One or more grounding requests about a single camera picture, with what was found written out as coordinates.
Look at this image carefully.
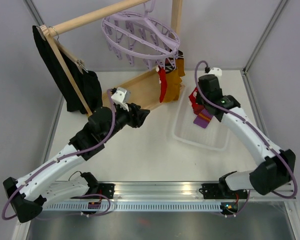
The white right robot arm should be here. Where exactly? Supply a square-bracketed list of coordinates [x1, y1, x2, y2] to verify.
[195, 73, 298, 199]

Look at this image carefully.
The black garment on hanger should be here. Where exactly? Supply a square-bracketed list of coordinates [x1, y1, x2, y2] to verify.
[32, 25, 103, 114]

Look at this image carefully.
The purple round clip hanger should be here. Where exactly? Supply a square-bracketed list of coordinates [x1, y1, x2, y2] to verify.
[101, 0, 181, 70]

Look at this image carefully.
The mustard yellow sock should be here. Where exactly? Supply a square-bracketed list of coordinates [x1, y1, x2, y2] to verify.
[162, 66, 182, 103]

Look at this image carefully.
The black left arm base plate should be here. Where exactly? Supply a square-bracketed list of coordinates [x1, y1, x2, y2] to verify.
[72, 183, 115, 200]

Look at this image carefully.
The white plastic basket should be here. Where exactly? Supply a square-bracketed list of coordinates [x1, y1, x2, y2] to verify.
[172, 95, 230, 152]

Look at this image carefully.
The mustard sock brown cuff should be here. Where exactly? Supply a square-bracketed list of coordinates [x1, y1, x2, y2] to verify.
[175, 50, 186, 77]

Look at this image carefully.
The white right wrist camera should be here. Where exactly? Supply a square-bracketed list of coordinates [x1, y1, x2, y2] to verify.
[207, 67, 223, 79]

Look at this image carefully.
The wooden clip hanger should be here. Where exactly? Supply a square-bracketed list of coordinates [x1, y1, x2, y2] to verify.
[37, 24, 89, 73]

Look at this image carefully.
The aluminium mounting rail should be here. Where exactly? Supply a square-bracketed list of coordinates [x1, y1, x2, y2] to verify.
[47, 181, 297, 201]

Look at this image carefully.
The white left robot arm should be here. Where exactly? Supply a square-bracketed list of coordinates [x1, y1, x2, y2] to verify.
[1, 103, 150, 223]

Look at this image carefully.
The red sock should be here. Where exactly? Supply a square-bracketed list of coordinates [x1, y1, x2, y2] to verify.
[155, 66, 168, 103]
[188, 87, 205, 115]

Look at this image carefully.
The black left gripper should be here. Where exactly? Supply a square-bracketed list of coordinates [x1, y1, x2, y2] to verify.
[102, 102, 151, 142]

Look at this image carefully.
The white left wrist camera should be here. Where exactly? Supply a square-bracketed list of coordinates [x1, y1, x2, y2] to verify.
[111, 87, 131, 112]

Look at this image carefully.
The white slotted cable duct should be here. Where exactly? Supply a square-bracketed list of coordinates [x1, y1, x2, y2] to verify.
[45, 200, 222, 212]

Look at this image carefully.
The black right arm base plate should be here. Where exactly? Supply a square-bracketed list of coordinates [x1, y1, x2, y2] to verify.
[198, 183, 248, 200]

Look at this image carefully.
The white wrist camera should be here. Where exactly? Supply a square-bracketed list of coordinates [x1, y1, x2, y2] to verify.
[111, 87, 131, 112]
[207, 67, 223, 79]

